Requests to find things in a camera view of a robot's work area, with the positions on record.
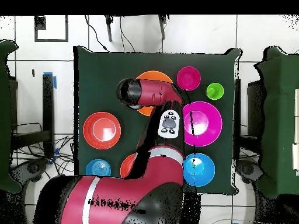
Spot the red-orange plastic bowl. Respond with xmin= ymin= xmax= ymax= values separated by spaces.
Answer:
xmin=82 ymin=111 xmax=122 ymax=151
xmin=120 ymin=153 xmax=136 ymax=179

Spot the large orange bowl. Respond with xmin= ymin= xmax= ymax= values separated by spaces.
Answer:
xmin=135 ymin=70 xmax=174 ymax=117

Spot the small crimson bowl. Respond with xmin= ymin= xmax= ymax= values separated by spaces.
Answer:
xmin=176 ymin=66 xmax=201 ymax=91

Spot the large pink bowl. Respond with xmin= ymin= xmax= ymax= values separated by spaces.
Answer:
xmin=183 ymin=101 xmax=223 ymax=147

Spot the small translucent blue bowl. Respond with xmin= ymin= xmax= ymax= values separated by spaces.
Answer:
xmin=85 ymin=159 xmax=112 ymax=177

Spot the dark green tablecloth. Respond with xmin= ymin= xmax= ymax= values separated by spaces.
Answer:
xmin=73 ymin=45 xmax=242 ymax=195

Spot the large blue bowl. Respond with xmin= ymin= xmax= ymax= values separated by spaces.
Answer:
xmin=182 ymin=153 xmax=216 ymax=187

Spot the green plastic cup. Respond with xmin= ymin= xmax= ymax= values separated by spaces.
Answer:
xmin=205 ymin=82 xmax=225 ymax=101

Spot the black tripod leg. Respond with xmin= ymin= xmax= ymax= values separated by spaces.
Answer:
xmin=104 ymin=15 xmax=113 ymax=43
xmin=158 ymin=15 xmax=167 ymax=40

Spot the black stand with blue tape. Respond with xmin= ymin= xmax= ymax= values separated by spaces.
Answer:
xmin=10 ymin=72 xmax=57 ymax=159

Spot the green cloth side table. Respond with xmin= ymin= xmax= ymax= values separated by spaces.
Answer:
xmin=254 ymin=46 xmax=299 ymax=199
xmin=0 ymin=39 xmax=22 ymax=194

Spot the thin black cable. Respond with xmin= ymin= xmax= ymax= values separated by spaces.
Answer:
xmin=119 ymin=16 xmax=136 ymax=53
xmin=84 ymin=15 xmax=109 ymax=53

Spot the tangle of cables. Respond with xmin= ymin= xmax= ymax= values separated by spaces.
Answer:
xmin=11 ymin=135 xmax=75 ymax=178

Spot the black square frame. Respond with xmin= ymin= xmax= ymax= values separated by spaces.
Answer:
xmin=34 ymin=15 xmax=69 ymax=43

